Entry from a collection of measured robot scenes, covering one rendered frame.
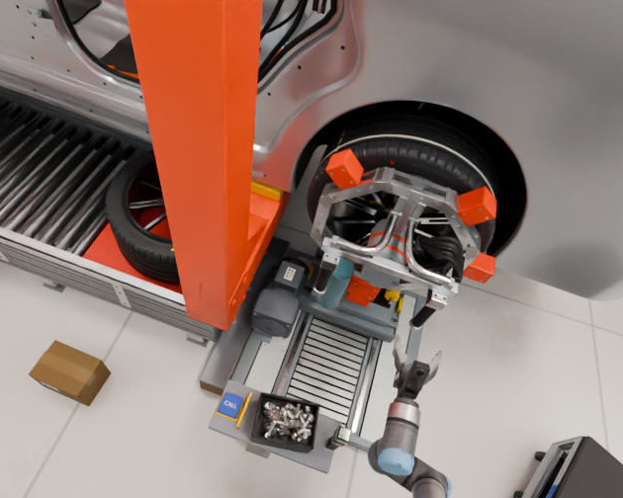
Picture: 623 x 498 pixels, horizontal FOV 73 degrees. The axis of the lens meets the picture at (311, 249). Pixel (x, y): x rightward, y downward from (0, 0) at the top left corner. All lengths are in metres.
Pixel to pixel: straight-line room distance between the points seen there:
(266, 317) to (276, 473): 0.66
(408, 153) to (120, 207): 1.21
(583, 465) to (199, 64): 1.95
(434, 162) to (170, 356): 1.46
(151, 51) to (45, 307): 1.76
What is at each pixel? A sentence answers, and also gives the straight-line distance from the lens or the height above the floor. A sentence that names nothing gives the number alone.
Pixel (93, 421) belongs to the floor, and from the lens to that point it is 2.12.
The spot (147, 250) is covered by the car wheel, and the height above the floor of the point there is 0.50.
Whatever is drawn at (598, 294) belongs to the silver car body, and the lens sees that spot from 1.88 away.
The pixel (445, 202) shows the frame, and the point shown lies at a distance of 1.29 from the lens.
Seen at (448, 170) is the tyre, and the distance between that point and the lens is 1.33.
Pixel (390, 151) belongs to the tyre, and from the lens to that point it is 1.32.
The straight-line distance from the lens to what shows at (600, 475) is 2.18.
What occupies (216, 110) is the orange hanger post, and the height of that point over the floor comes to 1.50.
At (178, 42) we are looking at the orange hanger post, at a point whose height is 1.61.
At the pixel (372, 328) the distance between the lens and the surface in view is 2.08.
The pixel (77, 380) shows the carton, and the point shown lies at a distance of 1.99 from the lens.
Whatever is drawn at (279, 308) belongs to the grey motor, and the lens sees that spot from 1.77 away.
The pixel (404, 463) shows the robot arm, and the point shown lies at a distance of 1.23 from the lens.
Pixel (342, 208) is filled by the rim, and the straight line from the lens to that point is 1.70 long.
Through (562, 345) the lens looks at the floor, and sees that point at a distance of 2.77.
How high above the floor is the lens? 2.00
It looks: 56 degrees down
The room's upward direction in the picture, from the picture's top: 16 degrees clockwise
